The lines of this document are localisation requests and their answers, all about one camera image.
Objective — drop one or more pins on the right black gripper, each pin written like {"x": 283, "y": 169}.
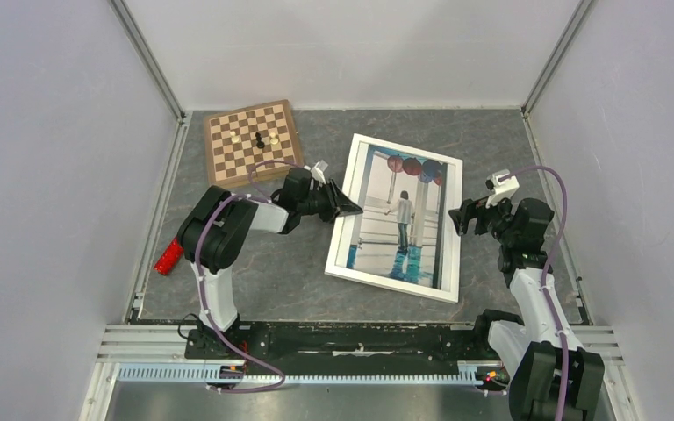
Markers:
{"x": 476, "y": 209}

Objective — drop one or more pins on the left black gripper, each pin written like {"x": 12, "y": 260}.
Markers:
{"x": 337, "y": 202}

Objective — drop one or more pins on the printed photo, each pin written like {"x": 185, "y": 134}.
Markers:
{"x": 401, "y": 221}

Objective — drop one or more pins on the wooden picture frame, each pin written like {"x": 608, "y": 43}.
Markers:
{"x": 405, "y": 240}

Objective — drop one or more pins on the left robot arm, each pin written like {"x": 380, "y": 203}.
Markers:
{"x": 213, "y": 234}

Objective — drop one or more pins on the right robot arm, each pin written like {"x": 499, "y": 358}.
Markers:
{"x": 552, "y": 376}

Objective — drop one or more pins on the black chess piece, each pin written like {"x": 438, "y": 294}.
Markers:
{"x": 259, "y": 142}

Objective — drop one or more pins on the wooden chessboard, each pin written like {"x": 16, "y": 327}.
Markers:
{"x": 231, "y": 165}

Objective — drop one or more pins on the red toy microphone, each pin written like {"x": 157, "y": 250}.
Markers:
{"x": 169, "y": 258}

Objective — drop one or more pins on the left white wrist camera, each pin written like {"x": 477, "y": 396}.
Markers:
{"x": 317, "y": 172}

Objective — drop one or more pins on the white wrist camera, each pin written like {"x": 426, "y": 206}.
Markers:
{"x": 502, "y": 185}
{"x": 317, "y": 172}

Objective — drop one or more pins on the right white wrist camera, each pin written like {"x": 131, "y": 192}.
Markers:
{"x": 502, "y": 185}

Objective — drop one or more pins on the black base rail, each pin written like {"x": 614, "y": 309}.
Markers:
{"x": 271, "y": 340}

